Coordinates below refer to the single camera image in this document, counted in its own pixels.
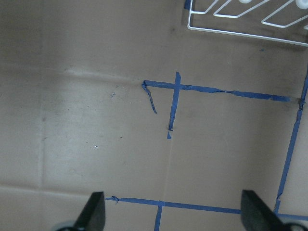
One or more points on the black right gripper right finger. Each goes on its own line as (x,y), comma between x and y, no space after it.
(256,215)

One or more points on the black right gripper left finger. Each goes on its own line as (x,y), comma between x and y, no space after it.
(92,217)

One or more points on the white wire cup rack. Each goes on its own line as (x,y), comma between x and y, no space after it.
(284,21)

